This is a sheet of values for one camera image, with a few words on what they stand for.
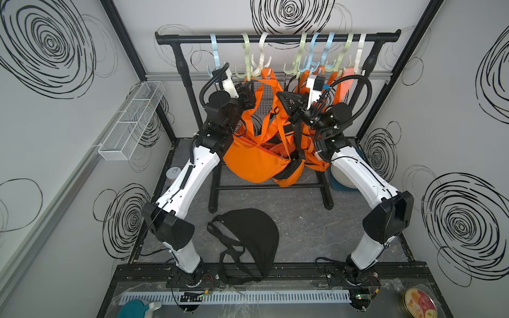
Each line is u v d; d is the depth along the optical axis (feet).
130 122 2.54
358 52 1.85
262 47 1.72
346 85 2.07
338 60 1.95
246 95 1.84
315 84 1.72
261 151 2.56
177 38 1.69
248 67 1.92
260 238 2.68
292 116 1.91
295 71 1.99
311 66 1.93
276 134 2.34
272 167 2.48
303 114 1.90
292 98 1.92
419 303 2.15
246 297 2.53
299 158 2.37
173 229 1.35
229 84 1.84
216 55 1.80
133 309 2.09
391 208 1.44
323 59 1.96
